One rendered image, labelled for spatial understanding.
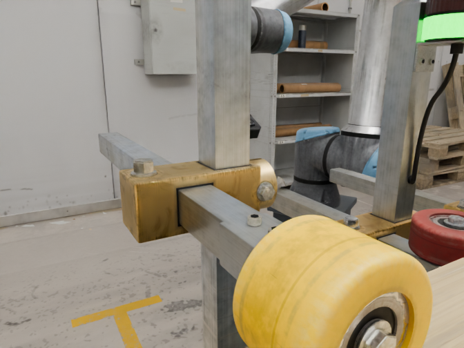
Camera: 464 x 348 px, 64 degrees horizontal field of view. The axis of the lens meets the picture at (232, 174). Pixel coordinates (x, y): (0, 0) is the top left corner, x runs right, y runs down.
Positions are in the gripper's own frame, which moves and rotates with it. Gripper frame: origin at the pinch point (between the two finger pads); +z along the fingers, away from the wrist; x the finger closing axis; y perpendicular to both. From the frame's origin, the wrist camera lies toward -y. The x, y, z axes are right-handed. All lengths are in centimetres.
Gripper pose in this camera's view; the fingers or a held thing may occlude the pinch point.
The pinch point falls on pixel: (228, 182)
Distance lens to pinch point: 79.3
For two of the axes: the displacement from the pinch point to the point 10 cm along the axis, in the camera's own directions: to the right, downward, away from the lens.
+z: 0.0, 9.7, 2.6
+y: -4.9, -2.3, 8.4
